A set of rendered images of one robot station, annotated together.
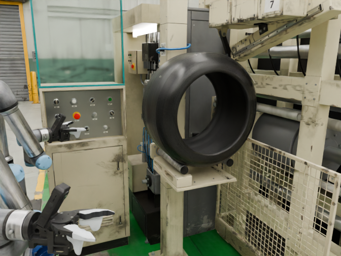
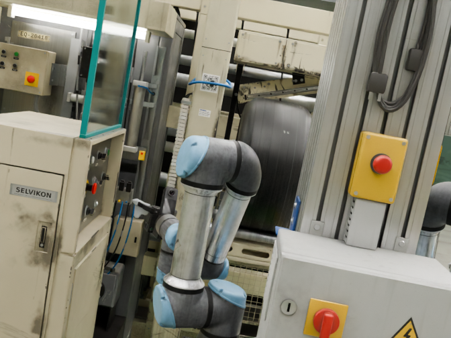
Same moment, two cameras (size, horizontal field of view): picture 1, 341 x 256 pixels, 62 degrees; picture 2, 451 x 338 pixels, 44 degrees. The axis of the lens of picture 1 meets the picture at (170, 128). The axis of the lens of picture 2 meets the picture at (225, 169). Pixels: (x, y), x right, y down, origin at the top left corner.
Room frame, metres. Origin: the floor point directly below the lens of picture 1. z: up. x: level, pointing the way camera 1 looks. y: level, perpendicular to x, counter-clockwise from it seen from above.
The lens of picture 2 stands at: (0.74, 2.20, 1.50)
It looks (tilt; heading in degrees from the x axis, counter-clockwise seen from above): 8 degrees down; 293
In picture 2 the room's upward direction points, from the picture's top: 11 degrees clockwise
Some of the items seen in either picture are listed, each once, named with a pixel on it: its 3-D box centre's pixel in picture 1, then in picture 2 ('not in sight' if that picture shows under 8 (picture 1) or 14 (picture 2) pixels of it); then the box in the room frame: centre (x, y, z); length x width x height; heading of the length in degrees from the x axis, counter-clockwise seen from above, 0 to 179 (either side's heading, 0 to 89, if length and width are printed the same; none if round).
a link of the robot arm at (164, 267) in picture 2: (32, 156); (175, 266); (1.46, 0.74, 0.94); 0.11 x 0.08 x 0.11; 46
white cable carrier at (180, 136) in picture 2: not in sight; (178, 151); (1.88, 0.05, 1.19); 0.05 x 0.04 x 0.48; 113
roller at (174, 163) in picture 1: (171, 159); (243, 233); (1.53, -0.01, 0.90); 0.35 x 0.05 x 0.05; 23
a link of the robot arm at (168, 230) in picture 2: (29, 137); (175, 235); (1.47, 0.76, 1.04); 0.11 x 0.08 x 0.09; 136
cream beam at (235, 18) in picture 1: (258, 9); (296, 58); (1.59, -0.46, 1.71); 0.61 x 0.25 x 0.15; 23
